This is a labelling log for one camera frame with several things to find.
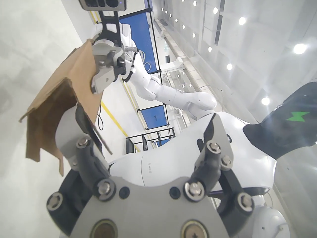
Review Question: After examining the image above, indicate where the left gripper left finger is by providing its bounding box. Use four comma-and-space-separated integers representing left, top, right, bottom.
47, 104, 117, 238

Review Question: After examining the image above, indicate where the small brown carton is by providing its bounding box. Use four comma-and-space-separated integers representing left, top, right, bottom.
19, 39, 113, 177

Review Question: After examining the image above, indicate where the thin white cable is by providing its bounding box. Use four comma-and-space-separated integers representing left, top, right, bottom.
141, 50, 152, 73

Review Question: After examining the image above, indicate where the black metal rack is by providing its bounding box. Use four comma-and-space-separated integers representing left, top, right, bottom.
126, 127, 176, 154

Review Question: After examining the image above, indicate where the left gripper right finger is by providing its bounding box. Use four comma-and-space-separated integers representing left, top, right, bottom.
184, 113, 255, 238

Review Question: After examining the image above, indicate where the thin black cable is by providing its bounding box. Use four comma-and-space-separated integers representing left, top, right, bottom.
97, 101, 104, 131

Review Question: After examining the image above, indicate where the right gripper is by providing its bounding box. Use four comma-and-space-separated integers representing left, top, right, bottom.
90, 33, 127, 94

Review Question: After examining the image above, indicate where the robot body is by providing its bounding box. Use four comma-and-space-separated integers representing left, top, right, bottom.
108, 82, 317, 238

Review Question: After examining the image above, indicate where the blue partition panel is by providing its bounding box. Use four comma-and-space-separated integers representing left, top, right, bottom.
137, 104, 172, 132
119, 9, 162, 74

